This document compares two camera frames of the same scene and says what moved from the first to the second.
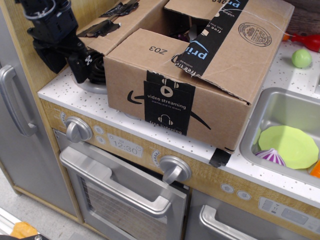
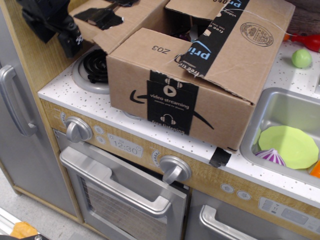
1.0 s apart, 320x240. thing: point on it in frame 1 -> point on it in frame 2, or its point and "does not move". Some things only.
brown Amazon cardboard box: x=187 y=68 does not move
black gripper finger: x=81 y=62 -> x=71 y=41
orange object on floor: x=22 y=230 does not move
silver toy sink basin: x=273 y=107 does not move
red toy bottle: x=312 y=41 does not move
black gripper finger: x=56 y=59 -> x=46 y=32
